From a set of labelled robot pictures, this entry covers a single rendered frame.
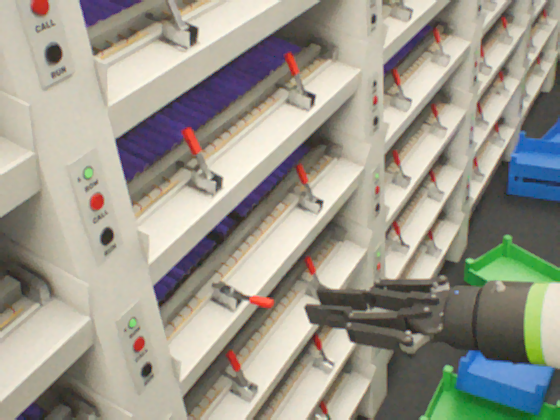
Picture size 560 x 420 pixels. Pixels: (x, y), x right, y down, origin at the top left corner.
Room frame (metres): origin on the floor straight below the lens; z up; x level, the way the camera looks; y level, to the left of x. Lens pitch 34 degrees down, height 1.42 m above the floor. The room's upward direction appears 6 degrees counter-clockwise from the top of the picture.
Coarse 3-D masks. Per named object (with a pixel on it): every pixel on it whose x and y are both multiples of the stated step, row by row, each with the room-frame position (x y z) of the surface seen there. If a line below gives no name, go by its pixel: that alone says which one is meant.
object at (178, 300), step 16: (320, 144) 1.16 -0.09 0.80; (304, 160) 1.10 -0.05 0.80; (288, 176) 1.05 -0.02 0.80; (272, 192) 1.00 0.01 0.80; (288, 192) 1.03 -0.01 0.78; (256, 208) 0.96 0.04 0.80; (272, 208) 0.98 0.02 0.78; (240, 224) 0.91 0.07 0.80; (256, 224) 0.93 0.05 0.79; (240, 240) 0.89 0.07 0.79; (256, 240) 0.90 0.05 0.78; (224, 256) 0.84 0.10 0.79; (208, 272) 0.81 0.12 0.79; (192, 288) 0.77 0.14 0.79; (176, 304) 0.74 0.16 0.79
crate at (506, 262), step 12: (504, 240) 1.72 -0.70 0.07; (492, 252) 1.70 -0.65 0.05; (504, 252) 1.72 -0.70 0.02; (516, 252) 1.70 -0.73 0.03; (528, 252) 1.66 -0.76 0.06; (468, 264) 1.62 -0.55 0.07; (480, 264) 1.67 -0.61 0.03; (492, 264) 1.69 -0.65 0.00; (504, 264) 1.68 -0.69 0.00; (516, 264) 1.67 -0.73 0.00; (528, 264) 1.66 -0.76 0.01; (540, 264) 1.62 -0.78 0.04; (468, 276) 1.62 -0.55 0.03; (480, 276) 1.58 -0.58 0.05; (492, 276) 1.63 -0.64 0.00; (504, 276) 1.62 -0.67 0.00; (516, 276) 1.62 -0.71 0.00; (528, 276) 1.61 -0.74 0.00; (540, 276) 1.60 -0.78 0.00; (552, 276) 1.58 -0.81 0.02
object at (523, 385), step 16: (464, 368) 1.13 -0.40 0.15; (480, 368) 1.21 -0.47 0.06; (496, 368) 1.21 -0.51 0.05; (512, 368) 1.21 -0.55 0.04; (528, 368) 1.21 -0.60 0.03; (544, 368) 1.21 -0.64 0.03; (464, 384) 1.12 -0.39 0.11; (480, 384) 1.10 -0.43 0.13; (496, 384) 1.09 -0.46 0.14; (512, 384) 1.14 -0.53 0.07; (528, 384) 1.14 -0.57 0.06; (544, 384) 1.04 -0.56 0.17; (496, 400) 1.07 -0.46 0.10; (512, 400) 1.06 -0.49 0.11; (528, 400) 1.04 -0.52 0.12
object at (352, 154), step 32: (320, 128) 1.18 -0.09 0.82; (320, 160) 1.14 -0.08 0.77; (352, 160) 1.15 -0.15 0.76; (320, 192) 1.04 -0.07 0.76; (352, 192) 1.11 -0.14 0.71; (288, 224) 0.95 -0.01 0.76; (320, 224) 0.98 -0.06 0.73; (256, 256) 0.87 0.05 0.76; (288, 256) 0.88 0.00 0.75; (256, 288) 0.80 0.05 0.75; (192, 320) 0.74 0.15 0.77; (224, 320) 0.74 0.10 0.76; (192, 352) 0.68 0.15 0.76; (192, 384) 0.66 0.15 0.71
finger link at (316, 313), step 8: (312, 304) 0.68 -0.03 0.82; (320, 304) 0.67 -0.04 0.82; (312, 312) 0.67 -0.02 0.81; (320, 312) 0.67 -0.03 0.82; (328, 312) 0.66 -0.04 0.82; (336, 312) 0.65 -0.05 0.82; (344, 312) 0.65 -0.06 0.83; (352, 312) 0.65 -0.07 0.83; (312, 320) 0.67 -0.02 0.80; (320, 320) 0.67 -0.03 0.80
